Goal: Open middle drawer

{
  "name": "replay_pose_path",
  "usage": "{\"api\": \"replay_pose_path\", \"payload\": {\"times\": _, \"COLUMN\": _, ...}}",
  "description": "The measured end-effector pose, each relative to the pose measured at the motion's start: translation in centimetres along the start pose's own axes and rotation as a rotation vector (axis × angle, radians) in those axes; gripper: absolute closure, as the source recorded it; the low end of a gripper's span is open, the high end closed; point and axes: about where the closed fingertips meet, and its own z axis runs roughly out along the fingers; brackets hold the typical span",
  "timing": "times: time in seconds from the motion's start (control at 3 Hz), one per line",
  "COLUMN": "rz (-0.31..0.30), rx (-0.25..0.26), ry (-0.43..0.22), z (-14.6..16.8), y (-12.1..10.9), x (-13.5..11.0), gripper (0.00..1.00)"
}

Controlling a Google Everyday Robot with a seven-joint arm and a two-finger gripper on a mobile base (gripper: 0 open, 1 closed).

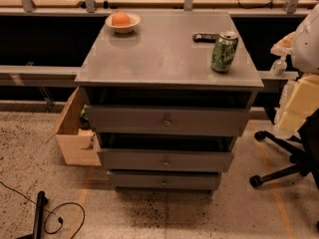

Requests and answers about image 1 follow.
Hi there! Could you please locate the black office chair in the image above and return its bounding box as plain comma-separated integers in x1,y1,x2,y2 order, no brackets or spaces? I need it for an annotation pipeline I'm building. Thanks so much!
249,109,319,189

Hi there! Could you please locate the green soda can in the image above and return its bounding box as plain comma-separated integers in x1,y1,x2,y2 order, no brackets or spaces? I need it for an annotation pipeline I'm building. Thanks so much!
211,31,238,73

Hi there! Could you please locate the cardboard box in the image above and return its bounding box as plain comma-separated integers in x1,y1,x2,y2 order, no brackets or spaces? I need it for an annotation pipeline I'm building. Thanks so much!
47,88,102,166

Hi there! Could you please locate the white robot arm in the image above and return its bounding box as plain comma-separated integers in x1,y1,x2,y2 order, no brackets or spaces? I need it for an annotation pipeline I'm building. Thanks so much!
291,4,319,74

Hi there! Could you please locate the grey top drawer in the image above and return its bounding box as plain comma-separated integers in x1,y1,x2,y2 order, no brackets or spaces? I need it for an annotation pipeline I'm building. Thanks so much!
85,106,249,136

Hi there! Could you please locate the black remote control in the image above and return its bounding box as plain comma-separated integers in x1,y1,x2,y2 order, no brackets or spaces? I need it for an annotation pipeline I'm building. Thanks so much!
192,33,218,43

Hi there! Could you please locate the orange fruit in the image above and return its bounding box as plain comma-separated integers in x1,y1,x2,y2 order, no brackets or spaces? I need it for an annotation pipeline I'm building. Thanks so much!
112,12,131,27

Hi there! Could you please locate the white bowl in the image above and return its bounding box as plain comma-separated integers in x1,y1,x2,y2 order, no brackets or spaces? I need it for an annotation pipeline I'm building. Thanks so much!
106,12,141,34

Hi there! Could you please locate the black stand leg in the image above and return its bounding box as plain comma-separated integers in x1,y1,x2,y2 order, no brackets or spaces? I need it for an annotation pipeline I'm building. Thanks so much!
17,191,48,239

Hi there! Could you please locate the grey drawer cabinet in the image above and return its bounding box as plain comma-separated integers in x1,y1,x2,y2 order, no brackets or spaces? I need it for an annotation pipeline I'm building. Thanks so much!
74,9,265,194

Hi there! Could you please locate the clear sanitizer bottle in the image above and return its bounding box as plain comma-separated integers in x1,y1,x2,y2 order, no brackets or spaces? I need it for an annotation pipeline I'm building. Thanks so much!
269,57,287,77

